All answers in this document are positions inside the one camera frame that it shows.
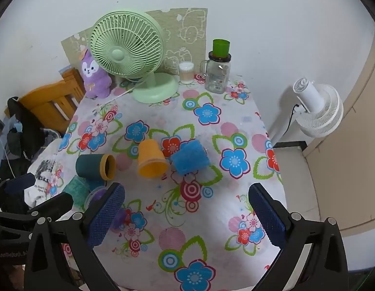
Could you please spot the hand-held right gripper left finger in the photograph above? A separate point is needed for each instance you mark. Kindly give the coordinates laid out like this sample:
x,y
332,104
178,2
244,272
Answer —
x,y
107,212

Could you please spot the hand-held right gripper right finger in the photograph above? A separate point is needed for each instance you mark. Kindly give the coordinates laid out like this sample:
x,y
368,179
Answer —
x,y
267,212

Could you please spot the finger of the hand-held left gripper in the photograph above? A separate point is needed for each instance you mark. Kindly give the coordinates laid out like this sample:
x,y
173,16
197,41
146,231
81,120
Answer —
x,y
58,201

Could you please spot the orange cup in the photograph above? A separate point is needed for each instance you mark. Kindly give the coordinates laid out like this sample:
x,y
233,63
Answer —
x,y
151,157

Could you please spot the blue textured cup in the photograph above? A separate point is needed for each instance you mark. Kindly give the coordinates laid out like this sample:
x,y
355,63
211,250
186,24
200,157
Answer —
x,y
189,157

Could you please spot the purple cup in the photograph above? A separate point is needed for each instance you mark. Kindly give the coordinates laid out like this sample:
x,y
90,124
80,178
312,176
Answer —
x,y
98,195

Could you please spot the teal textured cup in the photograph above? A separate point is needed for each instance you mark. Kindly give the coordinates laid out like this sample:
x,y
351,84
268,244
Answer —
x,y
75,191

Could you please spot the dark teal cup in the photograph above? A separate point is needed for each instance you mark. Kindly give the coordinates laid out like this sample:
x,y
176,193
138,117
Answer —
x,y
90,166

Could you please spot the green translucent cup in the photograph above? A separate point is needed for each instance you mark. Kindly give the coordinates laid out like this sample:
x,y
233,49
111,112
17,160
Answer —
x,y
220,47

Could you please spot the white printed shirt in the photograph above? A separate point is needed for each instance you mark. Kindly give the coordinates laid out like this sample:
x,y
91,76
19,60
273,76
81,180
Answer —
x,y
42,169

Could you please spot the dark navy cloth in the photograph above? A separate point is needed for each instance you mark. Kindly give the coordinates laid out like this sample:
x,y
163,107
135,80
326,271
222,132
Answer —
x,y
17,188

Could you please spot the black jacket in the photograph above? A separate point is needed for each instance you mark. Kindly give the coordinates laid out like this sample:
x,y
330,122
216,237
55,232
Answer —
x,y
29,133

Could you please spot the floral tablecloth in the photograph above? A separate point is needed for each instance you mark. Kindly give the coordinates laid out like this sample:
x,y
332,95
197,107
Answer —
x,y
181,218

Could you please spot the wooden chair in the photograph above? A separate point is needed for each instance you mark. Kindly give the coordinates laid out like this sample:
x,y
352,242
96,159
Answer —
x,y
45,97

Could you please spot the white clip fan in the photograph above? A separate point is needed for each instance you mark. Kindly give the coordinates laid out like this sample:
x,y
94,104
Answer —
x,y
320,109

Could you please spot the purple plush toy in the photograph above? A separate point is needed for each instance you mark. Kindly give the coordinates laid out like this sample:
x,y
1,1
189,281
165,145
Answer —
x,y
95,81

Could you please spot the glass jar mug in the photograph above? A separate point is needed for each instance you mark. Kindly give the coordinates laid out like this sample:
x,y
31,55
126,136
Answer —
x,y
216,78

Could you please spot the green desk fan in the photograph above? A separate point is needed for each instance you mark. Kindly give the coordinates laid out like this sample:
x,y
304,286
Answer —
x,y
117,55

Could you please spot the clear cotton swab container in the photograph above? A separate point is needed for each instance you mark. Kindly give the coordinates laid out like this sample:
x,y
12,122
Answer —
x,y
186,72

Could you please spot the beige cartoon wall poster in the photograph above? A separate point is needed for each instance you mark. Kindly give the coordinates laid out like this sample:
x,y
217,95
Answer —
x,y
187,36

